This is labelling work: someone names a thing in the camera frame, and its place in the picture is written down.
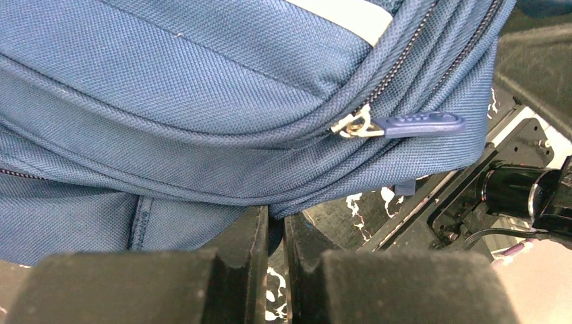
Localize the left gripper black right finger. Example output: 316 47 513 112
284 215 519 323

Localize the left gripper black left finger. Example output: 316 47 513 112
7 207 268 323

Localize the navy blue backpack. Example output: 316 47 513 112
1 1 515 266

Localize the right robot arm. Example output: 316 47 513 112
428 157 571 250

